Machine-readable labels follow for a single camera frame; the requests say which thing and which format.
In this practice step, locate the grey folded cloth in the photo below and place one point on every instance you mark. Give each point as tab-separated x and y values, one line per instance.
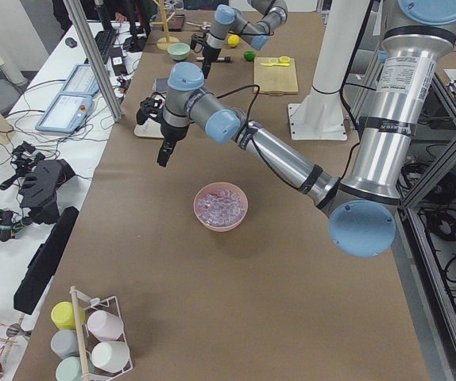
160	85

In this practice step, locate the steel muddler black tip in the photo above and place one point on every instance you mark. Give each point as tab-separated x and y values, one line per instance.
226	59

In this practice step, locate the lemon slice upper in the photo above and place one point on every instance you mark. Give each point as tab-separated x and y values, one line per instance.
284	59

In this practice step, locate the white cup in rack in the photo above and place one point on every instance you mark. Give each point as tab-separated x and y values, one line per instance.
110	356

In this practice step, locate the yellow plastic knife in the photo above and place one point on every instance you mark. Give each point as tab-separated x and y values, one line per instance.
275	64

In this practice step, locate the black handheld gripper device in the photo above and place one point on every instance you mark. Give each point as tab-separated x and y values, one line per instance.
41	180

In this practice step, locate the clear ice cube pile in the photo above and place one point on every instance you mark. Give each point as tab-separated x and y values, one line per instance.
220	209

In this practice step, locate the grey cup in rack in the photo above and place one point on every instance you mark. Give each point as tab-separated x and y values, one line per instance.
64	344

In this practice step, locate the long black speaker bar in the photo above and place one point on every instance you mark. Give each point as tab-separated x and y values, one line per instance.
42	267

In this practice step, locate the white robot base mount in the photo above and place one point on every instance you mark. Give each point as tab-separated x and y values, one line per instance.
320	115

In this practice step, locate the white wire cup rack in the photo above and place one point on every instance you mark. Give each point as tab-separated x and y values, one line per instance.
84	306

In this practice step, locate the bamboo cutting board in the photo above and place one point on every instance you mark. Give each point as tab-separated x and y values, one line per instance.
275	80

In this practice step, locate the teach pendant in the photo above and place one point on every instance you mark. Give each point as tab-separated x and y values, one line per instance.
65	114
81	80

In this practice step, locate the yellow lemon lower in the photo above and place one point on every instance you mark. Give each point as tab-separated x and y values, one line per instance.
233	41

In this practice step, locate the teach pendant near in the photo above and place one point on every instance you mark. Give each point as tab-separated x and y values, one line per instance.
65	114

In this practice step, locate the wooden cup stand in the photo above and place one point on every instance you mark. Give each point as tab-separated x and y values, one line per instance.
164	42

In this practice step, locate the cream rabbit tray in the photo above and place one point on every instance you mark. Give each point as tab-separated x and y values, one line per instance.
150	129

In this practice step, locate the pink bowl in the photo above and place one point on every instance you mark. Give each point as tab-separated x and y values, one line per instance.
214	188

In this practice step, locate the mint green bowl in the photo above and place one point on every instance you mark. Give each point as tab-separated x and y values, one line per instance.
179	51

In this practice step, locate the teach pendant far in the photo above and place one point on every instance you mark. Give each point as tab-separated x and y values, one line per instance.
81	80

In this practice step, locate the aluminium frame post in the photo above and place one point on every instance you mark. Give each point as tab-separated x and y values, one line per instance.
78	18

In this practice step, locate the mint cup in rack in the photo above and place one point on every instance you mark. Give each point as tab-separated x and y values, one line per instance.
69	369

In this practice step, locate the yellow cup in rack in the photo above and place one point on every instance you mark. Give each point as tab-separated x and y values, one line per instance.
62	315

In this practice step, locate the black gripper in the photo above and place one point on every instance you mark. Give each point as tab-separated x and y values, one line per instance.
210	55
173	132

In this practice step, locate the green lime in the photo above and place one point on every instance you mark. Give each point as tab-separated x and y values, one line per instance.
249	56

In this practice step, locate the pink cup in rack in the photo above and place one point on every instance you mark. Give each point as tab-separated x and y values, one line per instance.
105	326

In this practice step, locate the black keyboard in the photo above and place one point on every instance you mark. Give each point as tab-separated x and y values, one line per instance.
105	41

